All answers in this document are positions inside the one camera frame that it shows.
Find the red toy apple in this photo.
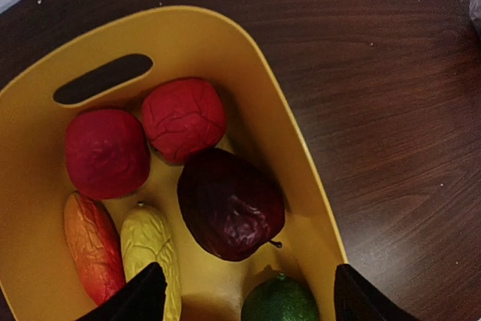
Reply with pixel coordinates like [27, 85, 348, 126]
[65, 108, 151, 200]
[141, 77, 226, 164]

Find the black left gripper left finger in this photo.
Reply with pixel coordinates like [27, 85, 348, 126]
[78, 262, 168, 321]

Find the yellow plastic basket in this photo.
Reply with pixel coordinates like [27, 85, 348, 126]
[1, 6, 346, 320]

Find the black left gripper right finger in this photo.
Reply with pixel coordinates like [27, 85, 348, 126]
[334, 264, 418, 321]

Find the dark red toy fruit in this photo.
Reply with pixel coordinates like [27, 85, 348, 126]
[177, 148, 286, 262]

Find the yellow toy banana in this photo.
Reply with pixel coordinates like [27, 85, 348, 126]
[120, 203, 182, 320]

